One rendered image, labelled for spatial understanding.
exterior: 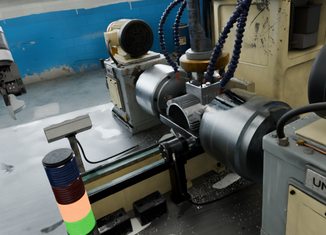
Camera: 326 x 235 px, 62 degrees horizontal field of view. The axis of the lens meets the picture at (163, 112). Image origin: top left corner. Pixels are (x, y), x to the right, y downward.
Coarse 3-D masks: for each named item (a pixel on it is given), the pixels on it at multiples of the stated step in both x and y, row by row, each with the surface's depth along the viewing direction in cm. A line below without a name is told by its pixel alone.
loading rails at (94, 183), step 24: (96, 168) 99; (120, 168) 100; (144, 168) 96; (168, 168) 98; (192, 168) 104; (216, 168) 107; (96, 192) 86; (120, 192) 91; (144, 192) 96; (96, 216) 89
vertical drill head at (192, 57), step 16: (192, 0) 89; (208, 0) 88; (192, 16) 91; (208, 16) 90; (192, 32) 94; (208, 32) 92; (192, 48) 96; (208, 48) 94; (192, 64) 93; (208, 64) 92; (224, 64) 94
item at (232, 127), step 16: (224, 96) 84; (240, 96) 81; (256, 96) 79; (208, 112) 84; (224, 112) 79; (240, 112) 75; (256, 112) 72; (272, 112) 71; (208, 128) 82; (224, 128) 77; (240, 128) 72; (256, 128) 70; (272, 128) 73; (208, 144) 84; (224, 144) 76; (240, 144) 73; (256, 144) 72; (224, 160) 79; (240, 160) 74; (256, 160) 74; (240, 176) 78; (256, 176) 76
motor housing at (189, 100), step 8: (184, 96) 103; (192, 96) 101; (176, 104) 100; (184, 104) 97; (192, 104) 99; (200, 104) 100; (208, 104) 100; (168, 112) 108; (176, 112) 110; (176, 120) 111; (184, 120) 112; (192, 120) 95; (192, 128) 96; (176, 136) 108
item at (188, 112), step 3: (168, 102) 105; (171, 102) 105; (168, 105) 106; (189, 108) 96; (186, 111) 95; (189, 111) 95; (192, 111) 95; (186, 114) 96; (189, 114) 94; (192, 114) 95; (171, 129) 110; (171, 132) 111; (192, 144) 99; (195, 144) 100
